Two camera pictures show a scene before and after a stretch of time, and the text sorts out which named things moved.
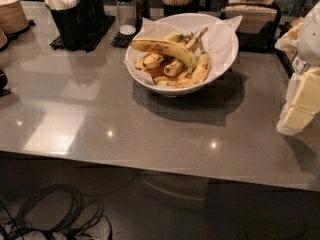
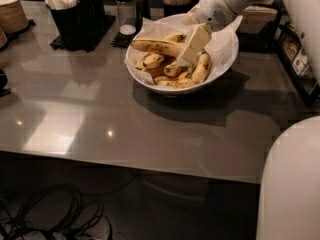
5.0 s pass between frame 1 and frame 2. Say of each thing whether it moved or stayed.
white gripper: moved
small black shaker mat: stayed
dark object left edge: stayed
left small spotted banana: stayed
